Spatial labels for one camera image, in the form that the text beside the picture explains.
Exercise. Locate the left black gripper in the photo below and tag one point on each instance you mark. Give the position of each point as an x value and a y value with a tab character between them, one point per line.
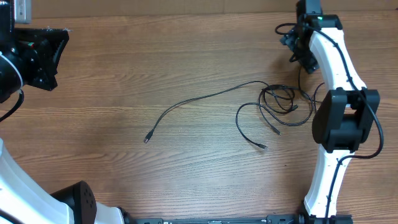
32	45

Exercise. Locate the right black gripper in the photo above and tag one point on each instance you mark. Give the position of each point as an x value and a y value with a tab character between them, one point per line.
309	63

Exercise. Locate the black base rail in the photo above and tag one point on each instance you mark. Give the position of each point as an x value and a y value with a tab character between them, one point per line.
270	219

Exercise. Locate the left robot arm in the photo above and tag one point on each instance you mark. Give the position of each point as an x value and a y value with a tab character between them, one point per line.
23	200

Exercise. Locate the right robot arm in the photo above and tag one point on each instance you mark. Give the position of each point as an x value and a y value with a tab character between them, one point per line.
343	120

